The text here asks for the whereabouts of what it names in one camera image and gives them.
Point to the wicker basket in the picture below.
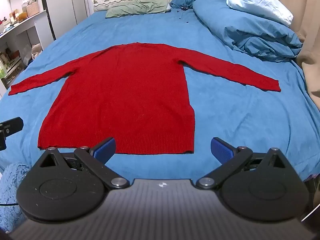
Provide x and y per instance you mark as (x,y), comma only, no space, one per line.
(33,8)

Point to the white and grey wardrobe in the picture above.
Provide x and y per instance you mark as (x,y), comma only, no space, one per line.
(67,2)

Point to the beige plush toy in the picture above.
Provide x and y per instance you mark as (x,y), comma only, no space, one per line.
(37,50)

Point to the red knit sweater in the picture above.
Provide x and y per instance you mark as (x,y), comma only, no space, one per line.
(125,95)

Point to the blue duvet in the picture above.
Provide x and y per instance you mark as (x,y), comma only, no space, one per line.
(240,27)

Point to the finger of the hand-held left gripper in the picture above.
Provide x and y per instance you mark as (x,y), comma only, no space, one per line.
(13,126)

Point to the beige curtain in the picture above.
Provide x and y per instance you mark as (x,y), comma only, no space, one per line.
(310,42)

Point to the white shelf desk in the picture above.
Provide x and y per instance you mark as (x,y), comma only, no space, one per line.
(27,27)

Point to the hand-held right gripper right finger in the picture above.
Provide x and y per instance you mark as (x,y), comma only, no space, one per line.
(220,150)

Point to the bed with blue sheet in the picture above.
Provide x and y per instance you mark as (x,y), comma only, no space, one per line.
(237,117)

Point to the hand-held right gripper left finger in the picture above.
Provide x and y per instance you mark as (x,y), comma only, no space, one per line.
(106,149)

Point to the green pillow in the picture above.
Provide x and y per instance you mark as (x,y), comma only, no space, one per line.
(136,8)

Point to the light blue pillow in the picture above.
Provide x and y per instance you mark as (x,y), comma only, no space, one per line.
(260,2)

